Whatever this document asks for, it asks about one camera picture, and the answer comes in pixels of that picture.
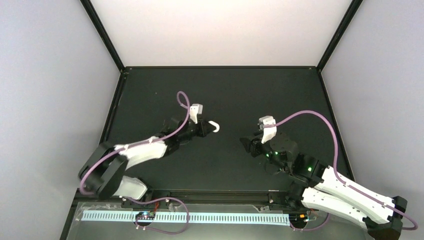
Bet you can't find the white slotted cable duct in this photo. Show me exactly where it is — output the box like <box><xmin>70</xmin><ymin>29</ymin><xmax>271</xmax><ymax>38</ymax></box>
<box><xmin>81</xmin><ymin>210</ymin><xmax>292</xmax><ymax>227</ymax></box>

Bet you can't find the left black frame post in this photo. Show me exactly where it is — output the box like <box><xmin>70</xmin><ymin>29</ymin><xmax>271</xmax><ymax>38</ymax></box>
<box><xmin>80</xmin><ymin>0</ymin><xmax>125</xmax><ymax>72</ymax></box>

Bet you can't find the white capsule object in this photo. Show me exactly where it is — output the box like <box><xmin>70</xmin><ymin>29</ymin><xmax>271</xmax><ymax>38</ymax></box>
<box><xmin>208</xmin><ymin>120</ymin><xmax>220</xmax><ymax>133</ymax></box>

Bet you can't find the clear plastic sheet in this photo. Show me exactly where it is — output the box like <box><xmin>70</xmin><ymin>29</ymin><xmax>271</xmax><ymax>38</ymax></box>
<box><xmin>73</xmin><ymin>202</ymin><xmax>138</xmax><ymax>223</ymax></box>

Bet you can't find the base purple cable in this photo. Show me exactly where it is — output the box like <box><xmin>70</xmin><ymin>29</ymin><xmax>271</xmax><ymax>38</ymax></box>
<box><xmin>289</xmin><ymin>211</ymin><xmax>330</xmax><ymax>232</ymax></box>
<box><xmin>125</xmin><ymin>196</ymin><xmax>190</xmax><ymax>235</ymax></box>

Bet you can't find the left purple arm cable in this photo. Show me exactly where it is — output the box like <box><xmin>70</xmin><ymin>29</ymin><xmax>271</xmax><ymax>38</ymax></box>
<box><xmin>79</xmin><ymin>91</ymin><xmax>193</xmax><ymax>196</ymax></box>

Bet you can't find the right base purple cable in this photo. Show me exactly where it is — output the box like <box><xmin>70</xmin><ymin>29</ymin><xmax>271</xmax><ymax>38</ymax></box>
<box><xmin>289</xmin><ymin>211</ymin><xmax>330</xmax><ymax>232</ymax></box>

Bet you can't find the black frame post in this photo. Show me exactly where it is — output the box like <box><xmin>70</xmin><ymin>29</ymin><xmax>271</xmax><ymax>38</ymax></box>
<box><xmin>80</xmin><ymin>0</ymin><xmax>125</xmax><ymax>72</ymax></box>
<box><xmin>316</xmin><ymin>0</ymin><xmax>363</xmax><ymax>73</ymax></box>

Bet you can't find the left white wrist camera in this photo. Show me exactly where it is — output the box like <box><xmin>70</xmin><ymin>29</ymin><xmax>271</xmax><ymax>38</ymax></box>
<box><xmin>189</xmin><ymin>103</ymin><xmax>203</xmax><ymax>124</ymax></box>

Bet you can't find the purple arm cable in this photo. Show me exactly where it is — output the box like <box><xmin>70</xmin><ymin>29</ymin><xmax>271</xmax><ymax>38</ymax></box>
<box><xmin>79</xmin><ymin>91</ymin><xmax>193</xmax><ymax>196</ymax></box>
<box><xmin>259</xmin><ymin>110</ymin><xmax>419</xmax><ymax>232</ymax></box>

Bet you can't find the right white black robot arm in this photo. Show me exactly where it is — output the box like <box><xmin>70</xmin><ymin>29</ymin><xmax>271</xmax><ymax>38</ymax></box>
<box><xmin>239</xmin><ymin>133</ymin><xmax>408</xmax><ymax>240</ymax></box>

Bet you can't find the black front mounting rail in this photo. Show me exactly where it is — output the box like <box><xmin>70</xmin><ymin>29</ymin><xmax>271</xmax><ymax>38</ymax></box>
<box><xmin>71</xmin><ymin>187</ymin><xmax>370</xmax><ymax>213</ymax></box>

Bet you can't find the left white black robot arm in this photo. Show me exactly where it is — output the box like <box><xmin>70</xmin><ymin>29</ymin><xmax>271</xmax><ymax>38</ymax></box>
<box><xmin>78</xmin><ymin>116</ymin><xmax>220</xmax><ymax>200</ymax></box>

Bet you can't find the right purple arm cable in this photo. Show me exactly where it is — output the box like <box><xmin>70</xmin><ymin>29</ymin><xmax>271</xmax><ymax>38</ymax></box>
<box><xmin>259</xmin><ymin>110</ymin><xmax>419</xmax><ymax>232</ymax></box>

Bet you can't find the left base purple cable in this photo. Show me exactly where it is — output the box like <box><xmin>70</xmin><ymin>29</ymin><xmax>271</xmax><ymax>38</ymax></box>
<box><xmin>125</xmin><ymin>196</ymin><xmax>190</xmax><ymax>235</ymax></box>

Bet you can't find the right black frame post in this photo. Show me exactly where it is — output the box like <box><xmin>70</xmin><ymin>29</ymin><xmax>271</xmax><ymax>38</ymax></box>
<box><xmin>316</xmin><ymin>0</ymin><xmax>363</xmax><ymax>73</ymax></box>

